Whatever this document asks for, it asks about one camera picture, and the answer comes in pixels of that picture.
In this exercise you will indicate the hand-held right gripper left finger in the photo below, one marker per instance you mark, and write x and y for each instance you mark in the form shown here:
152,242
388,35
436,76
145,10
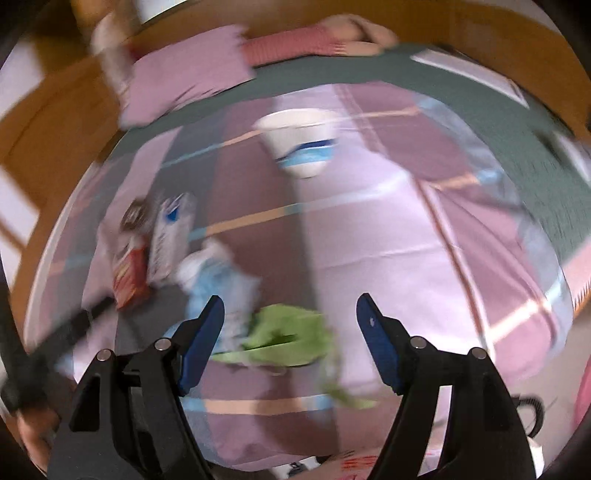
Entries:
198,350

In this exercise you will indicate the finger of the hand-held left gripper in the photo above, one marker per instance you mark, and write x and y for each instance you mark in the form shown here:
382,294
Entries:
69,334

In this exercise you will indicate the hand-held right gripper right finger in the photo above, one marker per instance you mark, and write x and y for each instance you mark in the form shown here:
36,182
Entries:
376,346

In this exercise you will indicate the blue face mask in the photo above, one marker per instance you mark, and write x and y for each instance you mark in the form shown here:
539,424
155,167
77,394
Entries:
217,281

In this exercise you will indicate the red small box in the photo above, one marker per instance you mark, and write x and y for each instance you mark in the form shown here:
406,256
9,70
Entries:
129,281

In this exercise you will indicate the light green paper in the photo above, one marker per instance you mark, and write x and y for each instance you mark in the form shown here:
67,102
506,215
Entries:
286,334

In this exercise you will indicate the white blue packet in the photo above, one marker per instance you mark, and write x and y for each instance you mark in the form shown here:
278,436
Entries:
168,240

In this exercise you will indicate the white paper cup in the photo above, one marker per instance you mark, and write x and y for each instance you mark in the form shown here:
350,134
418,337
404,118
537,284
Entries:
295,134

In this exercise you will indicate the person's left hand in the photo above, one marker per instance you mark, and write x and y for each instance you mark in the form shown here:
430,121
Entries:
39,434

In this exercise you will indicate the plaid bed sheet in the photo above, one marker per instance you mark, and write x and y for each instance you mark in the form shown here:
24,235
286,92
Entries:
369,230

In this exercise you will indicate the pink round object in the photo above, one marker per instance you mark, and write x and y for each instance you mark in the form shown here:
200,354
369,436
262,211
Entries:
582,397

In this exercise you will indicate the green patterned bed mat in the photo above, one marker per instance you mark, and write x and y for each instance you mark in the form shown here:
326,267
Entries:
531,152

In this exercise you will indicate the pink pillow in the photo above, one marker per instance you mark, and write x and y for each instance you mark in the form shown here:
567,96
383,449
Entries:
184,78

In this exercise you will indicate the white hanging cloth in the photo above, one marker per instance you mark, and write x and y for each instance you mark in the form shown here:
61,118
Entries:
108,55

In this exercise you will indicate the white flat board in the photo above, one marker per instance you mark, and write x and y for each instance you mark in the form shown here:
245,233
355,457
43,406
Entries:
466,74

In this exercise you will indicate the striped plush doll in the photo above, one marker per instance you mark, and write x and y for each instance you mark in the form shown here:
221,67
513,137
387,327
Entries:
295,44

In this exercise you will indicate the wooden bunk bed frame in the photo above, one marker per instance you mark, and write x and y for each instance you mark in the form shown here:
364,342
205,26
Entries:
60,120

